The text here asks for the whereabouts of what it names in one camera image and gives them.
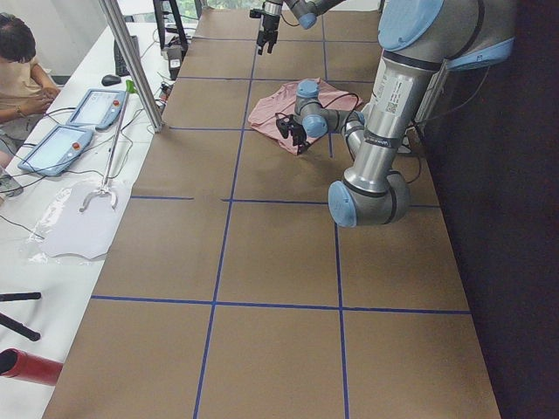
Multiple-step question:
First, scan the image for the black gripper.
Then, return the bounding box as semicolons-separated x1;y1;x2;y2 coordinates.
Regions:
291;121;311;155
257;15;279;56

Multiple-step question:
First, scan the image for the pink Snoopy t-shirt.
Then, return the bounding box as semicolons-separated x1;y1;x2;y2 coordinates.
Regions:
248;79;362;155

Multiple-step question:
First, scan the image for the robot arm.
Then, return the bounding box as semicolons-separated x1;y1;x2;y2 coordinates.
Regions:
293;1;518;227
249;0;344;55

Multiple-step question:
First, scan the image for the black box with label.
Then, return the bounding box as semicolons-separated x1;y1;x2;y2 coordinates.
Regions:
162;45;188;80

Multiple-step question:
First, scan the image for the metal reacher grabber tool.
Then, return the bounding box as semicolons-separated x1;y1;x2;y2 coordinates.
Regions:
79;80;136;213

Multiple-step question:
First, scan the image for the black keyboard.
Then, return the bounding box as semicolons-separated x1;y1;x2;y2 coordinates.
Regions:
114;35;140;77

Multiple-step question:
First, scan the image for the black computer mouse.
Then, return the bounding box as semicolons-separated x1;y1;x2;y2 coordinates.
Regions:
101;74;121;86

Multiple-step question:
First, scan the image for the far teach pendant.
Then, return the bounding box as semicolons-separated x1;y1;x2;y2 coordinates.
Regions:
66;89;128;131

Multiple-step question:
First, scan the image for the teach pendant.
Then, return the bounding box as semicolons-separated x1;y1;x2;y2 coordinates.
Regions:
66;89;128;131
17;125;93;176

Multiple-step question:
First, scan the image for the near teach pendant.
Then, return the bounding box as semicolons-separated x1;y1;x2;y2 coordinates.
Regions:
17;125;93;176

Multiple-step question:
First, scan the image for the seated person beige shirt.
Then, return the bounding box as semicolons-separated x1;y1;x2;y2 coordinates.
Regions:
1;13;60;168

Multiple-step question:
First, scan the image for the white cloth in plastic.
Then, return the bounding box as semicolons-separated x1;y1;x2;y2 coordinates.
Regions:
19;179;131;264

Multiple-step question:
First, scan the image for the red cylinder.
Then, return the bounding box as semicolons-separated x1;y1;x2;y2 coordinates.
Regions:
1;348;63;386

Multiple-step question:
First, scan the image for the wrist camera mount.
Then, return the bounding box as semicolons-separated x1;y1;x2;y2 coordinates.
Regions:
249;8;265;19
275;113;293;139

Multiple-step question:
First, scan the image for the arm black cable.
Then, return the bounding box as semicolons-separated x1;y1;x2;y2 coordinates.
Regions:
318;91;364;114

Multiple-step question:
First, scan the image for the aluminium frame post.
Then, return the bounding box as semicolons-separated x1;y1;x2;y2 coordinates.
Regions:
99;0;163;133

